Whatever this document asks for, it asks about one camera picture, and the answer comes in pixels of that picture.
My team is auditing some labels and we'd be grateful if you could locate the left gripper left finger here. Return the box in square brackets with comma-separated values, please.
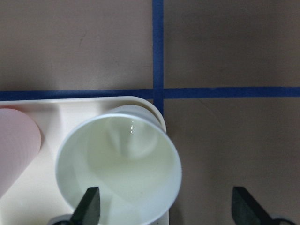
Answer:
[70, 187, 100, 225]

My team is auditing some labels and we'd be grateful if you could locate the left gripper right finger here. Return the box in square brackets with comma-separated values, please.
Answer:
[231, 187, 272, 225]

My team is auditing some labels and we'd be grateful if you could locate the white ikea cup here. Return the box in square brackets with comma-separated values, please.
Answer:
[55, 105, 182, 225]

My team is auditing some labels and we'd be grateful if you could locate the pink cup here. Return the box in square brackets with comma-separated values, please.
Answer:
[0, 108, 42, 196]

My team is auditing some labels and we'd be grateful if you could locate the cream plastic tray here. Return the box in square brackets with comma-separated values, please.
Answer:
[0, 96, 165, 225]

